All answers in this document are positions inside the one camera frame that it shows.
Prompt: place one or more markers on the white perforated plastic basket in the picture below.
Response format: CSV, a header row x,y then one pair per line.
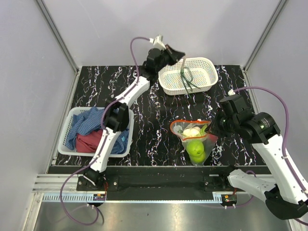
x,y
204,76

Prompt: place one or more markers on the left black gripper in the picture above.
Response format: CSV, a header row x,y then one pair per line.
x,y
174,56

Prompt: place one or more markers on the clear zip top bag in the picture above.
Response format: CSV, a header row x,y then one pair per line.
x,y
194,138

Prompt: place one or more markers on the white laundry basket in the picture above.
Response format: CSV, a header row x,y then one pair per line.
x,y
69,144

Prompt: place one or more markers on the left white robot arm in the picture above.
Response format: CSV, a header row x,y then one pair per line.
x,y
115,118

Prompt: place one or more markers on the dark red cloth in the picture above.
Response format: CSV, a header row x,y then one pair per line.
x,y
88,143

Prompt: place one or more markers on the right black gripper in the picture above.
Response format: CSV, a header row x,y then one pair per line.
x,y
213,128

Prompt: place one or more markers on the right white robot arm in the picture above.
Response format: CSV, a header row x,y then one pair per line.
x,y
287,197

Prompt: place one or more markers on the fake green onion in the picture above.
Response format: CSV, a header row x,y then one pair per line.
x,y
187,83

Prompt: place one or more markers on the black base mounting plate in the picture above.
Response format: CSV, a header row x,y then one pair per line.
x,y
159,183

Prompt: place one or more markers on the fake green white cabbage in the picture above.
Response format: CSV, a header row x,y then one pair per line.
x,y
194,132

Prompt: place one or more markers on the fake green apple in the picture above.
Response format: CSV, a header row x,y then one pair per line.
x,y
195,147
199,159

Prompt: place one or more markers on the blue checkered cloth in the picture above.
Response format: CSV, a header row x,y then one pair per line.
x,y
84,122

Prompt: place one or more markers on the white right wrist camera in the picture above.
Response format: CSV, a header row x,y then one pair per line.
x,y
231,92

